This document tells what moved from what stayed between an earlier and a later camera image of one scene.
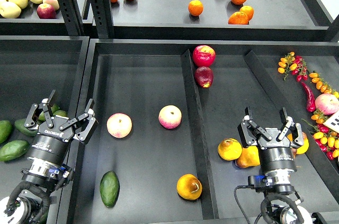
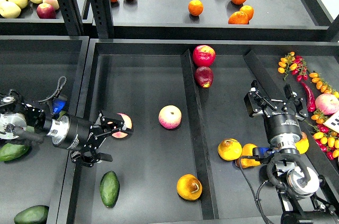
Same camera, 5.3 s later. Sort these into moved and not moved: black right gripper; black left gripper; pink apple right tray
Moved: black left gripper; black right gripper
Not moved: pink apple right tray
